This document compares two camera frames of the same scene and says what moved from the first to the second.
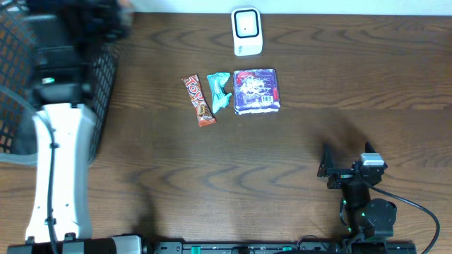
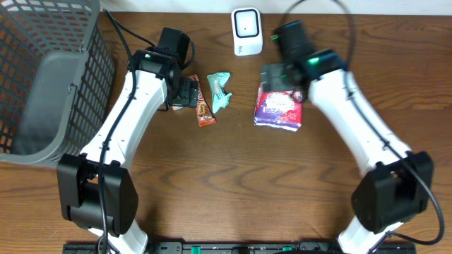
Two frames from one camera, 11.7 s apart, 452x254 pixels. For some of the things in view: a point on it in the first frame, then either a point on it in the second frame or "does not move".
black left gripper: x=94 y=15 to x=188 y=92
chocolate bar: x=204 y=113 does not move
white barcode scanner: x=247 y=31 does not move
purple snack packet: x=256 y=91 to x=282 y=110
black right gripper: x=341 y=176 to x=270 y=76
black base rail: x=287 y=248 does not move
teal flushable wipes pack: x=219 y=98 does not move
